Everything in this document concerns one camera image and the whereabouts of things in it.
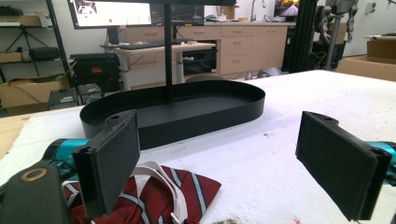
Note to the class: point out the black metal post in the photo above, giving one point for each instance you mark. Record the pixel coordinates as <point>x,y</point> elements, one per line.
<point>303,37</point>

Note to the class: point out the metal faucet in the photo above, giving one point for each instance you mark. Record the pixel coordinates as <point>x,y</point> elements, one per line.
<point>253,11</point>

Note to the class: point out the red striped cloth bag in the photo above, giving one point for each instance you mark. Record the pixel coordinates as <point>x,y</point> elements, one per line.
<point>194,189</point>

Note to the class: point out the large cardboard box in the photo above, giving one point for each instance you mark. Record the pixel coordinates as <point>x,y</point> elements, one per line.
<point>370,67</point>

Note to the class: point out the computer monitor with white screen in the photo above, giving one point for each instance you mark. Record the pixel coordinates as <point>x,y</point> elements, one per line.
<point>115,12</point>

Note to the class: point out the black flat device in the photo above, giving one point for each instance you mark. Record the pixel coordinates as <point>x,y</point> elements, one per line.
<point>62,99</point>

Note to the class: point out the black shelf rack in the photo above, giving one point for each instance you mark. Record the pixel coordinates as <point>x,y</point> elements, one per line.
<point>57,34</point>

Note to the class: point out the black equipment case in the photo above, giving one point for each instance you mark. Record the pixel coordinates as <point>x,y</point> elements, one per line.
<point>93,70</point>

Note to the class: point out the black oval tray stand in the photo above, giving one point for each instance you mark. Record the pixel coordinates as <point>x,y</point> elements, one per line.
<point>193,116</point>

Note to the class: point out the grey metal stand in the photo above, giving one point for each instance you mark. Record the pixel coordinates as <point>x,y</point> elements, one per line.
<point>333,37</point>

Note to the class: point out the black bag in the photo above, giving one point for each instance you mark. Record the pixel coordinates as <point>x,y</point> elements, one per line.
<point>44,53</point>

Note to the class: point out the computer monitor with dark screen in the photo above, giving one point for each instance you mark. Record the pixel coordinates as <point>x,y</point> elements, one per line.
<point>186,14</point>

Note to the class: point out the open cardboard box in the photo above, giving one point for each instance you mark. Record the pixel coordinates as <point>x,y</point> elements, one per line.
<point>25,93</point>

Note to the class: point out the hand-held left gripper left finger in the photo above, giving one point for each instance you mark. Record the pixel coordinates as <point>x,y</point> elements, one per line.
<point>109,161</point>

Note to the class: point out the beige cabinet with drawers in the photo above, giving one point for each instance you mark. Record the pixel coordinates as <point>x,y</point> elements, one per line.
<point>246,46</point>

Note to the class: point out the small monitor with bright picture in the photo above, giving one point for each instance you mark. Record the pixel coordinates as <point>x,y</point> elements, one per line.
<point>286,7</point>

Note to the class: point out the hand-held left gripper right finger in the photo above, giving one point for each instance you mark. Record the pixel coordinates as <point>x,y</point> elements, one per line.
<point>336,161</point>

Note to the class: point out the light wooden desk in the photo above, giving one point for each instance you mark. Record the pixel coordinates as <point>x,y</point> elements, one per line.
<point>149,50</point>

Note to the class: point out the white table cover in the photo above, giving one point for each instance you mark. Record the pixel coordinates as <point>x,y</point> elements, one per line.
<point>274,174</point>

